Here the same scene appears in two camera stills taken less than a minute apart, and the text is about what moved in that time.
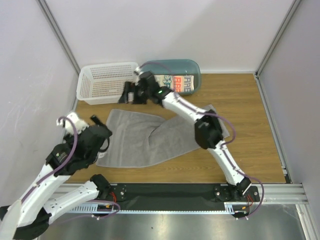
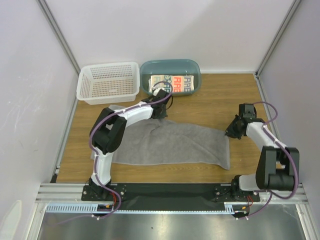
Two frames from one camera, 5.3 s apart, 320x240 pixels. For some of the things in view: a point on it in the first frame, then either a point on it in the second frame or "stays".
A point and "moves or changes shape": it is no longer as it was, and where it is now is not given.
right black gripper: [135, 93] to [232, 128]
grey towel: [138, 137] moves or changes shape
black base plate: [178, 195] stays
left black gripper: [95, 118] to [162, 115]
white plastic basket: [103, 83] stays
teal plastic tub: [175, 67] stays
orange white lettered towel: [177, 83] stays
